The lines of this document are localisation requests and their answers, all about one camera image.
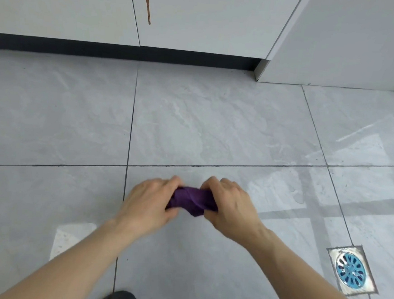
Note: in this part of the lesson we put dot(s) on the person's right hand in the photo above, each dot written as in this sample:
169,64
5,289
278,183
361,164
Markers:
236,215

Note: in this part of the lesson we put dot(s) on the person's left hand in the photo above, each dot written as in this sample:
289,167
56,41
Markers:
145,205

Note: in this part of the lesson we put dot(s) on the person's right thumb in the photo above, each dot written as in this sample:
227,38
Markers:
211,216

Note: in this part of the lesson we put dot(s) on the person's left thumb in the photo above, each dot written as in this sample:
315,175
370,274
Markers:
172,213

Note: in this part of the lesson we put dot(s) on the purple cloth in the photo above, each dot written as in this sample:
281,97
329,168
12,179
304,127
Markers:
194,202

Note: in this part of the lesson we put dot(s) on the person's right forearm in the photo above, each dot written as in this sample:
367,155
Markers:
308,286

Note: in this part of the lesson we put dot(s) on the person's left forearm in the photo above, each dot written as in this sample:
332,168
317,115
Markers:
69,260

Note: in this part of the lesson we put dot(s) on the blue round drain strainer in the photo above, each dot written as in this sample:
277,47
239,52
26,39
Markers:
351,269

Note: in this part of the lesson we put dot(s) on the black cabinet toe kick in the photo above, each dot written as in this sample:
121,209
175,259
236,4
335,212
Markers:
123,51

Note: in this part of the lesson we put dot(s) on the white stained cabinet door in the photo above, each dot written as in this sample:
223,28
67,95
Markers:
211,16

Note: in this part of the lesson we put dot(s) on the brown drip stain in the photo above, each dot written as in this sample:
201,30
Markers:
147,6

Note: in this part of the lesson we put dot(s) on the white cabinet side panel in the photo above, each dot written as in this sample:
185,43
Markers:
348,40

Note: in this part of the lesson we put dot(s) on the steel floor drain frame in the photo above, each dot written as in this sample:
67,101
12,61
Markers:
333,252

